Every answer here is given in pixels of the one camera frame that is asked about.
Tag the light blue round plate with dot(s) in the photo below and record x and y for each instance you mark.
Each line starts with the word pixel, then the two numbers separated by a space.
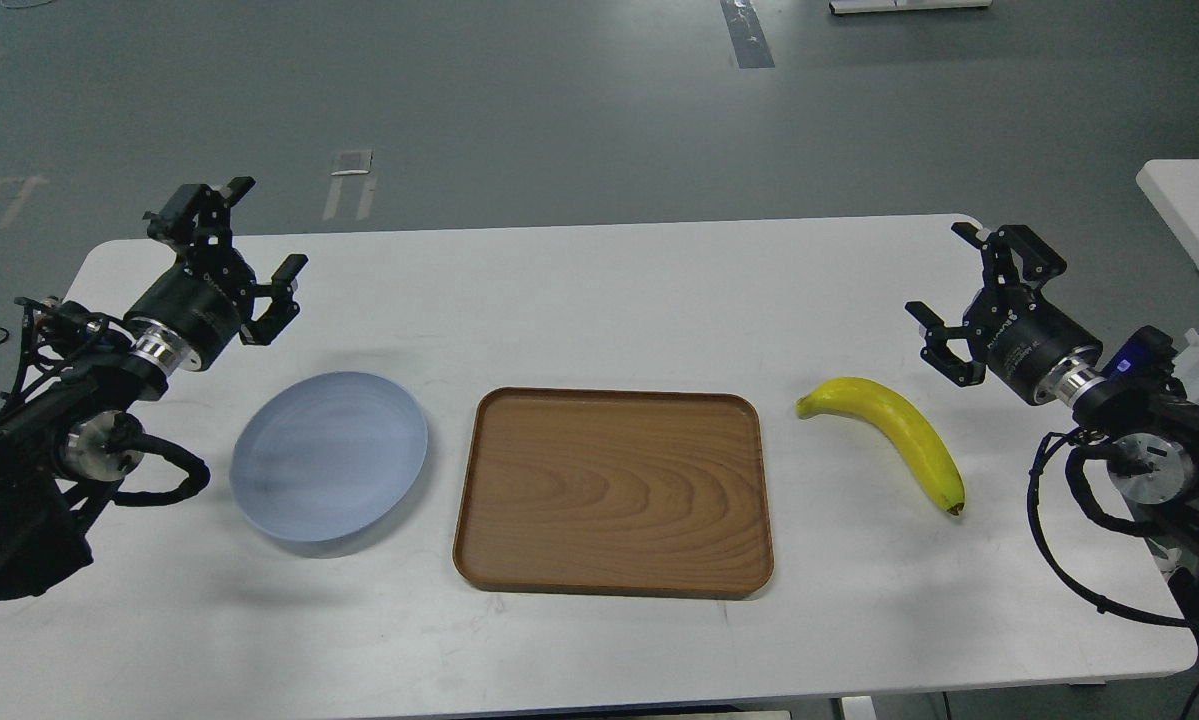
pixel 328 457

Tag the brown wooden tray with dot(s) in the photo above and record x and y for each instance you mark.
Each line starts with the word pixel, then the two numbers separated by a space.
pixel 598 491

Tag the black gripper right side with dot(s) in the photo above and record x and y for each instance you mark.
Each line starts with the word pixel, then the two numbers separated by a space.
pixel 1019 337

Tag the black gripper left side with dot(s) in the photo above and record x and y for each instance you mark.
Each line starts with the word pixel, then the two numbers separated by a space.
pixel 204 310

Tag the yellow banana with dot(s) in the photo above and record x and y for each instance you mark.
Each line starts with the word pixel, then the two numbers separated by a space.
pixel 924 452

